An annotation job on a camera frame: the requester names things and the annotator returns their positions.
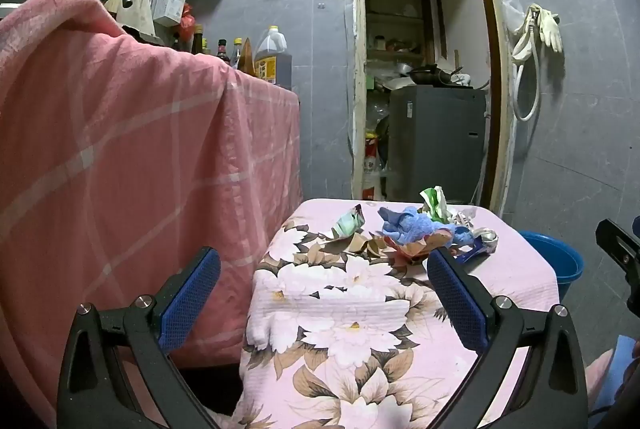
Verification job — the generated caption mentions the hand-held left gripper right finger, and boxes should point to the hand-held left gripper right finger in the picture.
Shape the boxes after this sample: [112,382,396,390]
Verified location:
[426,247,590,429]

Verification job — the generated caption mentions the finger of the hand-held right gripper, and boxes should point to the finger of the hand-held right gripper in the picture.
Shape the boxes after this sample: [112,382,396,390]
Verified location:
[595,219,640,310]

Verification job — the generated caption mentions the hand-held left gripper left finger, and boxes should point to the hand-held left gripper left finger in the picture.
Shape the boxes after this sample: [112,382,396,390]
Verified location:
[56,246,222,429]

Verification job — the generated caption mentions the blue white packet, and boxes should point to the blue white packet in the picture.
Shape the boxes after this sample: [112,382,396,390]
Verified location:
[452,246,488,265]

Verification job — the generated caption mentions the red brown wrapper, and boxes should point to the red brown wrapper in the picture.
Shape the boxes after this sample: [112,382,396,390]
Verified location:
[385,231,453,267]

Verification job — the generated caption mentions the blue plastic bucket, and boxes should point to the blue plastic bucket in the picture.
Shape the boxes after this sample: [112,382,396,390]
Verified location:
[517,230,585,305]

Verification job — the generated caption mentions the blue cloth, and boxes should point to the blue cloth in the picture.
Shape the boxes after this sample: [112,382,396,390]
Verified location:
[377,205,473,255]

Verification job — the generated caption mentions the green white wrapper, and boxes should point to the green white wrapper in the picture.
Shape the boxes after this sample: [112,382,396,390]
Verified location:
[419,185,453,224]
[332,204,366,240]

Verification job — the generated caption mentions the brown paper scrap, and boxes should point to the brown paper scrap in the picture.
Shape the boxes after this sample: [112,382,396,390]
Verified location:
[320,231,386,260]

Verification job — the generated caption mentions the pink floral blanket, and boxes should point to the pink floral blanket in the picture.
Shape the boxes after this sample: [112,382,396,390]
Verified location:
[232,198,560,429]

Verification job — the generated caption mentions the white bottle red label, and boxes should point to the white bottle red label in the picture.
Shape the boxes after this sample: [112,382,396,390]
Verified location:
[362,133,383,201]

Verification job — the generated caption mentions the grey cabinet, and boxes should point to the grey cabinet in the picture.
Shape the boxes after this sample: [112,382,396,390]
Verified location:
[387,86,488,204]

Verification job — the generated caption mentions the pink checkered cloth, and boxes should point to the pink checkered cloth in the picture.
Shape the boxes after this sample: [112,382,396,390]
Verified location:
[0,0,303,429]

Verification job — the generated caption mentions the black wok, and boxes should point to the black wok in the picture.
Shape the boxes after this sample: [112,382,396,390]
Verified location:
[406,65,453,86]

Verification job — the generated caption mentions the cream rubber gloves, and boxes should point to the cream rubber gloves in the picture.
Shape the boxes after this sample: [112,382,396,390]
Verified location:
[527,3,563,54]

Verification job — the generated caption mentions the cooking oil jug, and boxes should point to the cooking oil jug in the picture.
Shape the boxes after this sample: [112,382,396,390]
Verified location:
[254,25,293,87]

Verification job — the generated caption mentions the clear plastic bag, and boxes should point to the clear plastic bag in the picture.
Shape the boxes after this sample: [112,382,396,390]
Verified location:
[502,0,526,32]

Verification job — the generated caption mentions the red plastic bag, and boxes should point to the red plastic bag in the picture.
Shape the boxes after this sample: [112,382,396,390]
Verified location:
[179,3,196,42]

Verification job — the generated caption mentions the white box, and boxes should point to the white box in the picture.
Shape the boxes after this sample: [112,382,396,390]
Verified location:
[152,0,187,22]

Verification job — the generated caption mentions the beige cloth bag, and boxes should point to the beige cloth bag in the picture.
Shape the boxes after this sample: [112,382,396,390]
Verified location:
[120,0,158,37]

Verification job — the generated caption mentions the white hose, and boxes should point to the white hose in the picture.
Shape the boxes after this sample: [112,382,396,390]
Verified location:
[510,4,542,121]

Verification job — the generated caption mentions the wooden door frame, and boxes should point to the wooden door frame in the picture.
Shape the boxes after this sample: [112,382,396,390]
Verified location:
[350,0,516,215]

